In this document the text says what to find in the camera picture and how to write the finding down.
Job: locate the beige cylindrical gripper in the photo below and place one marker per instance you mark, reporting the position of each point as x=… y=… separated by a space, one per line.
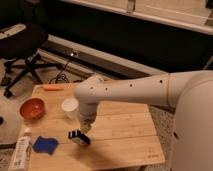
x=86 y=122

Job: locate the black eraser block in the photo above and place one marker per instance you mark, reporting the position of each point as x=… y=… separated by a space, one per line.
x=79 y=138

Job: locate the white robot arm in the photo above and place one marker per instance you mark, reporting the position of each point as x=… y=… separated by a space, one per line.
x=189 y=93

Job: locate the white paper cup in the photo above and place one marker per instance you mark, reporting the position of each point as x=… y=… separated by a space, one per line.
x=70 y=107

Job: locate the blue sponge cloth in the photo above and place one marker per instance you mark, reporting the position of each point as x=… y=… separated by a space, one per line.
x=45 y=145

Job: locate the orange carrot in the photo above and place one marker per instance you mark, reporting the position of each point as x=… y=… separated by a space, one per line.
x=52 y=88

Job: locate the orange bowl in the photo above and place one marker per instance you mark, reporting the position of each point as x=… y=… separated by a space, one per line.
x=32 y=109

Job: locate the white tube bottle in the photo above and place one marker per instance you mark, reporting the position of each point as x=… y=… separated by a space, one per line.
x=22 y=152

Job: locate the black office chair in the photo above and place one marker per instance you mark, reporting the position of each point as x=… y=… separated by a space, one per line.
x=18 y=45

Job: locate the white baseboard rail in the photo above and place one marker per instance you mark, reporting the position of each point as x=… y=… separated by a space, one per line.
x=90 y=60

